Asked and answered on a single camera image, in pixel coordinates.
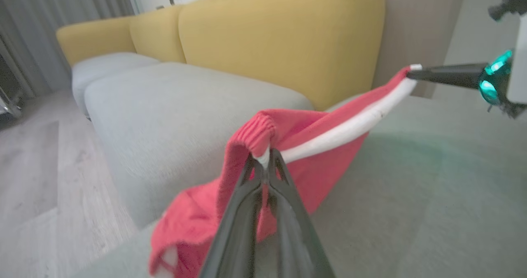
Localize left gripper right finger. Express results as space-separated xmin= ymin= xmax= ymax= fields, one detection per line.
xmin=267 ymin=148 xmax=335 ymax=278

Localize yellow sofa backrest cushion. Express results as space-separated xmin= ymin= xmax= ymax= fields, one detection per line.
xmin=129 ymin=5 xmax=187 ymax=63
xmin=178 ymin=0 xmax=386 ymax=110
xmin=56 ymin=16 xmax=136 ymax=67

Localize black wheeled flight case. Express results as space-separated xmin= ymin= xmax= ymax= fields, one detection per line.
xmin=0 ymin=56 xmax=24 ymax=120

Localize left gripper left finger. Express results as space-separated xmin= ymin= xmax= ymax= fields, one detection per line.
xmin=200 ymin=154 xmax=265 ymax=278

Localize red shorts with white stripe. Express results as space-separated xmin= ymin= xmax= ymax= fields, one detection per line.
xmin=148 ymin=64 xmax=423 ymax=278

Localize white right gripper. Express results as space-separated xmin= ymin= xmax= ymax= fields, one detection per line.
xmin=407 ymin=14 xmax=527 ymax=119

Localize grey curtain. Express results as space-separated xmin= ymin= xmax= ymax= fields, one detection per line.
xmin=0 ymin=0 xmax=136 ymax=99

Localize large grey sofa seat cushion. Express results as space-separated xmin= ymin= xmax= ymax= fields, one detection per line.
xmin=72 ymin=93 xmax=527 ymax=278

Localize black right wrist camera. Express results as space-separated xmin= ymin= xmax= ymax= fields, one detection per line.
xmin=488 ymin=0 xmax=527 ymax=21

